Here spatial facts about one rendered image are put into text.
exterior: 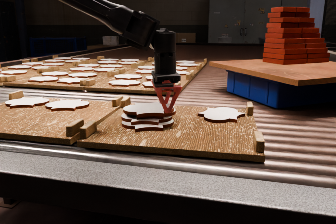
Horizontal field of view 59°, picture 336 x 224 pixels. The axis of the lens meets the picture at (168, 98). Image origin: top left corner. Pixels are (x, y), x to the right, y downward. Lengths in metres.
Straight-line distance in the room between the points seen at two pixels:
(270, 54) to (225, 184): 0.85
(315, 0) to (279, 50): 1.21
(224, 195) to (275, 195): 0.08
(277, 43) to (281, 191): 0.84
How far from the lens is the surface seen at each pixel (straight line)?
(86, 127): 0.71
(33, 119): 0.90
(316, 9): 2.45
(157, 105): 0.81
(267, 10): 7.35
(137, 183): 0.55
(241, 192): 0.54
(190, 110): 0.92
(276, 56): 1.29
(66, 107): 0.96
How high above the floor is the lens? 1.19
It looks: 13 degrees down
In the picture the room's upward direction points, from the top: straight up
